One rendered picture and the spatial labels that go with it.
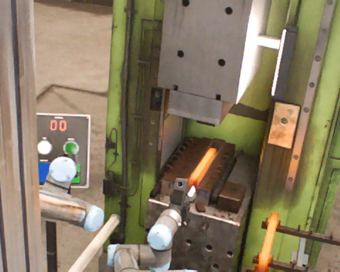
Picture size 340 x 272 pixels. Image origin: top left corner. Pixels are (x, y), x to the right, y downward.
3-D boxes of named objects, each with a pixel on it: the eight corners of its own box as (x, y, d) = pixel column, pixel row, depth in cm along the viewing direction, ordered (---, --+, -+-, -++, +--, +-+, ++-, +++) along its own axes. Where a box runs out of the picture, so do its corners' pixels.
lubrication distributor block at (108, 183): (114, 202, 243) (115, 176, 236) (101, 199, 244) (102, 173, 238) (117, 199, 246) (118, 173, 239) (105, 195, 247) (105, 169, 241)
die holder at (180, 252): (224, 309, 231) (239, 224, 209) (140, 283, 238) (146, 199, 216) (251, 235, 278) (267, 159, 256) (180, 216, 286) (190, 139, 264)
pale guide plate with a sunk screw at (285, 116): (290, 149, 208) (299, 108, 200) (267, 143, 210) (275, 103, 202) (291, 146, 210) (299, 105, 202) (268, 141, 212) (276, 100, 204)
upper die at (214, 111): (219, 125, 199) (222, 101, 194) (167, 113, 203) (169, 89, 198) (245, 87, 235) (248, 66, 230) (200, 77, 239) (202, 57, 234)
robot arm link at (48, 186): (55, 224, 162) (69, 190, 163) (27, 210, 166) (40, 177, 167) (69, 226, 169) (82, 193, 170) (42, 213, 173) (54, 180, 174)
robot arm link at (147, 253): (137, 260, 197) (139, 236, 191) (168, 260, 199) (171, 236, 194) (139, 275, 190) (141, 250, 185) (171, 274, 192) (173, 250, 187)
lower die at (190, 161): (207, 206, 217) (210, 188, 212) (160, 193, 221) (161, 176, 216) (233, 159, 252) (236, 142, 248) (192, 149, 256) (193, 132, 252)
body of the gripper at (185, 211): (171, 209, 209) (161, 226, 199) (173, 190, 205) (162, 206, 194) (190, 214, 207) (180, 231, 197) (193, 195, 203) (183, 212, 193)
